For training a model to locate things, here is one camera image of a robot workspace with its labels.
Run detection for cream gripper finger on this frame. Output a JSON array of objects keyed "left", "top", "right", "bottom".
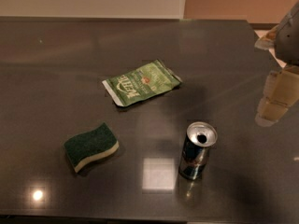
[{"left": 255, "top": 65, "right": 299, "bottom": 127}]

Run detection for redbull can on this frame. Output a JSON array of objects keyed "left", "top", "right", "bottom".
[{"left": 178, "top": 121, "right": 218, "bottom": 180}]

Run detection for green snack bag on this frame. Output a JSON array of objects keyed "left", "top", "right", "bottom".
[{"left": 102, "top": 60, "right": 182, "bottom": 107}]

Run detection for green yellow sponge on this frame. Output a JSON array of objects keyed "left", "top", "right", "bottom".
[{"left": 64, "top": 123, "right": 120, "bottom": 173}]

